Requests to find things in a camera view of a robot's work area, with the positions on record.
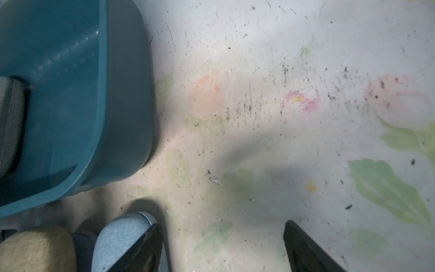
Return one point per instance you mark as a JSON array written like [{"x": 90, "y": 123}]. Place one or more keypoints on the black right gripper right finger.
[{"x": 304, "y": 254}]

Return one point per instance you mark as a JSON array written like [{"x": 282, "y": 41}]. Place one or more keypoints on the teal plastic storage bin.
[{"x": 88, "y": 117}]

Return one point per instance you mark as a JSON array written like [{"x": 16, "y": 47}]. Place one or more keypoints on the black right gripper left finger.
[{"x": 144, "y": 255}]

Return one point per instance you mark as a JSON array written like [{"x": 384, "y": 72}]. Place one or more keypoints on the tan fabric glasses case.
[{"x": 41, "y": 249}]

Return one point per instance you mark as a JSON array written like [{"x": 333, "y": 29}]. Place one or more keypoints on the light blue glasses case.
[{"x": 118, "y": 236}]

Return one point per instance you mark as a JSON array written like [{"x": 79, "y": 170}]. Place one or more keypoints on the lavender lower glasses case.
[{"x": 84, "y": 244}]

